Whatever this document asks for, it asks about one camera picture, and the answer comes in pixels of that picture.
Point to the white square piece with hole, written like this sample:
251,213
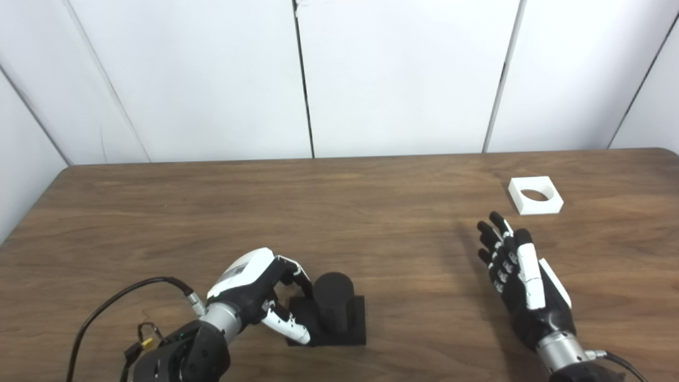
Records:
536,207

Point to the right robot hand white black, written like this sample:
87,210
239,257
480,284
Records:
530,307

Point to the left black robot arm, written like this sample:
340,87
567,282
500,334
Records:
185,355

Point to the black peg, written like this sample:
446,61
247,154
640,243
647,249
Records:
334,302

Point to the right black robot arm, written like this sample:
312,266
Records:
583,374

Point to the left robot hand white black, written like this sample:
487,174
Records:
244,276

